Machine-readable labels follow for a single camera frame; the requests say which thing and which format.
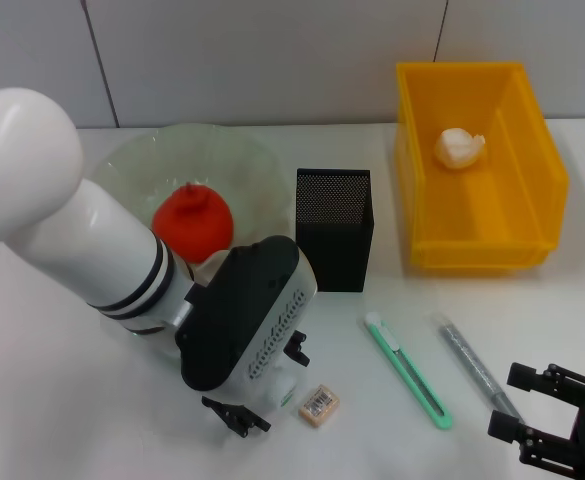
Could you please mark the clear plastic water bottle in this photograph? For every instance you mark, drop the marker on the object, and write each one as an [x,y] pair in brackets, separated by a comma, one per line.
[286,392]

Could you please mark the white paper ball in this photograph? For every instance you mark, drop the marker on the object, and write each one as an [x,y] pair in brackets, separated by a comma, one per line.
[457,147]

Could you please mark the red-orange fruit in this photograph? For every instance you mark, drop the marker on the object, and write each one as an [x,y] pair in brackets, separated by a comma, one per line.
[192,225]

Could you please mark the yellow plastic bin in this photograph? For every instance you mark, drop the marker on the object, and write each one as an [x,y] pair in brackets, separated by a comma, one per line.
[482,225]

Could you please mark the black mesh pen holder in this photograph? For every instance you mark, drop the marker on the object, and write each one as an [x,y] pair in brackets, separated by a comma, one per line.
[332,245]

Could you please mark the beige eraser with barcode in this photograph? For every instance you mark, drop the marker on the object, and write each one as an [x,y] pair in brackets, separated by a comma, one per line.
[319,406]

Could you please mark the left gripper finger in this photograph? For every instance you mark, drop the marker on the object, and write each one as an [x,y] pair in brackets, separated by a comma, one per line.
[237,417]
[298,350]

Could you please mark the green utility knife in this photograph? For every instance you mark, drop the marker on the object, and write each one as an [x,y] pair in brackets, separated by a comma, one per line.
[407,370]

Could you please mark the grey marker pen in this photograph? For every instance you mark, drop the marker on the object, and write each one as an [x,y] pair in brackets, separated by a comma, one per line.
[467,355]

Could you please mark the green glass fruit plate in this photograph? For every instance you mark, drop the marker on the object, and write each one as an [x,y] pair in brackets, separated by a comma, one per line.
[222,150]

